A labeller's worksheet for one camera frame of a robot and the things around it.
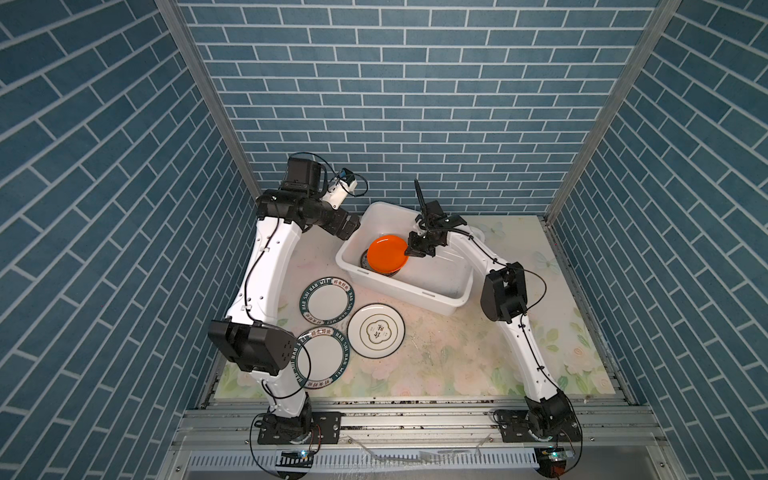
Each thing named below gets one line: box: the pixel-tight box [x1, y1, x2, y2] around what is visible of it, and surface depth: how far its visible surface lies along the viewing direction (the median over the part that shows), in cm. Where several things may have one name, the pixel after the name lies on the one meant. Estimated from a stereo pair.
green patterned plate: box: [360, 248, 402, 277], surface depth 107 cm
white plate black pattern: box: [346, 302, 406, 359], surface depth 92 cm
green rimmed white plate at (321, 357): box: [292, 326, 351, 390], surface depth 86 cm
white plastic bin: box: [335, 201, 476, 316], surface depth 102 cm
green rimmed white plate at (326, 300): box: [299, 276, 355, 326], surface depth 98 cm
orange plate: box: [367, 235, 409, 274], surface depth 107 cm
